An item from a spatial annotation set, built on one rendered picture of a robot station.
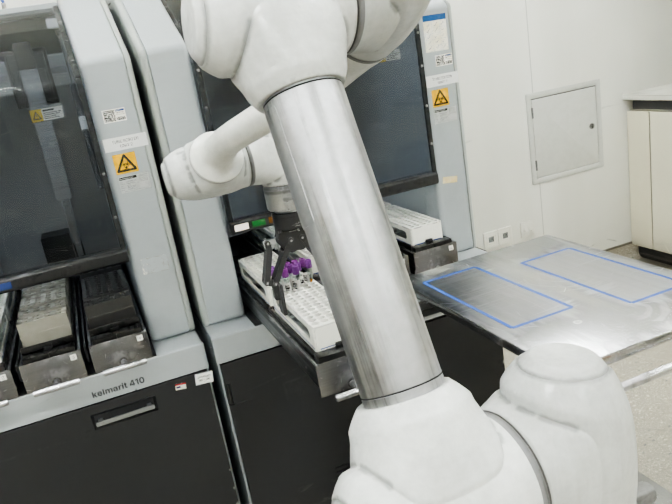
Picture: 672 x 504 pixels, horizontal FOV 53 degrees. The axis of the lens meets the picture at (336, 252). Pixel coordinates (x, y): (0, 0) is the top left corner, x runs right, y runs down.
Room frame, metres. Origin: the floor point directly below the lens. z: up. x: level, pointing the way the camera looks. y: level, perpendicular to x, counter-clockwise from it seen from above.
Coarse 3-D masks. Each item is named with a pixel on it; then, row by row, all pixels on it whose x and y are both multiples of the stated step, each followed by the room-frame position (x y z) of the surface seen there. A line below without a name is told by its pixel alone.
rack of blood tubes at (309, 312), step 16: (304, 288) 1.45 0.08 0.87; (320, 288) 1.43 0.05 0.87; (288, 304) 1.36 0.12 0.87; (304, 304) 1.36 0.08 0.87; (320, 304) 1.33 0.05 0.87; (288, 320) 1.38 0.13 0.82; (304, 320) 1.26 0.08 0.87; (320, 320) 1.25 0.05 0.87; (304, 336) 1.28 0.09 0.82; (320, 336) 1.22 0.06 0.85; (336, 336) 1.23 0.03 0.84
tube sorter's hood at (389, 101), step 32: (416, 32) 1.87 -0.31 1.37; (384, 64) 1.84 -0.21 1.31; (416, 64) 1.87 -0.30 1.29; (224, 96) 1.70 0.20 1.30; (352, 96) 1.81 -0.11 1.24; (384, 96) 1.84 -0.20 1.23; (416, 96) 1.87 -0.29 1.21; (384, 128) 1.83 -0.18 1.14; (416, 128) 1.86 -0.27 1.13; (384, 160) 1.83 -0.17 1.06; (416, 160) 1.86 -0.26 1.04; (256, 192) 1.71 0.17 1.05; (384, 192) 1.81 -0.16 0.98
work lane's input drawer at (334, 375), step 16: (240, 272) 1.82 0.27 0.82; (240, 288) 1.74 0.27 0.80; (256, 304) 1.58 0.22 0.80; (272, 320) 1.45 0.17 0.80; (288, 336) 1.34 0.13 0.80; (288, 352) 1.36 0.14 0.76; (304, 352) 1.25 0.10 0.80; (320, 352) 1.21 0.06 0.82; (336, 352) 1.20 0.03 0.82; (304, 368) 1.26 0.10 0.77; (320, 368) 1.18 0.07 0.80; (336, 368) 1.19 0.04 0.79; (320, 384) 1.18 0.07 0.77; (336, 384) 1.19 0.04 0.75; (352, 384) 1.18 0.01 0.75; (336, 400) 1.15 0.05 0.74
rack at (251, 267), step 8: (248, 256) 1.80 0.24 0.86; (256, 256) 1.80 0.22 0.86; (272, 256) 1.78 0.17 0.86; (240, 264) 1.77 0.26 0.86; (248, 264) 1.74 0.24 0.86; (256, 264) 1.72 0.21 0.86; (272, 264) 1.70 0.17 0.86; (248, 272) 1.69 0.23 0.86; (256, 272) 1.65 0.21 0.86; (248, 280) 1.71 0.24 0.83; (256, 280) 1.61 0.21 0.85; (256, 288) 1.63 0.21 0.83; (264, 288) 1.54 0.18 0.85; (264, 296) 1.56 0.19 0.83; (272, 304) 1.52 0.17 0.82
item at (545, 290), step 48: (528, 240) 1.66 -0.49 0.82; (432, 288) 1.44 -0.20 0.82; (480, 288) 1.39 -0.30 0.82; (528, 288) 1.34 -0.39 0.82; (576, 288) 1.30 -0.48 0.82; (624, 288) 1.26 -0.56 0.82; (528, 336) 1.12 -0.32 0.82; (576, 336) 1.09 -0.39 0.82; (624, 336) 1.06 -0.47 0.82; (624, 384) 0.97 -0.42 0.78
